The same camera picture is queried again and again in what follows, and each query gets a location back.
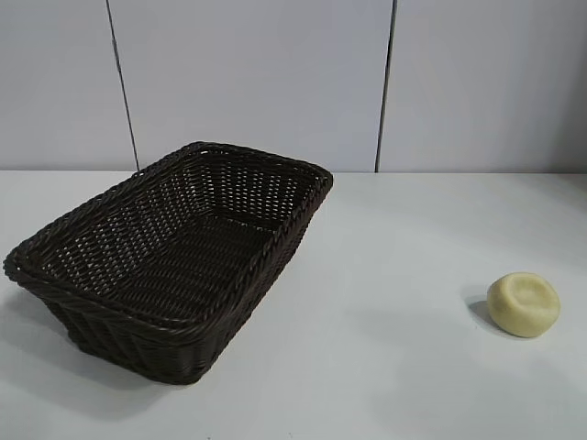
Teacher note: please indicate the dark brown woven basket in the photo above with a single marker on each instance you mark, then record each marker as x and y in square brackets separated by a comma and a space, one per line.
[151, 256]

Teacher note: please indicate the pale yellow round pastry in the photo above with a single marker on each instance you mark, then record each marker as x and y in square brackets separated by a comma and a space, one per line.
[523, 304]

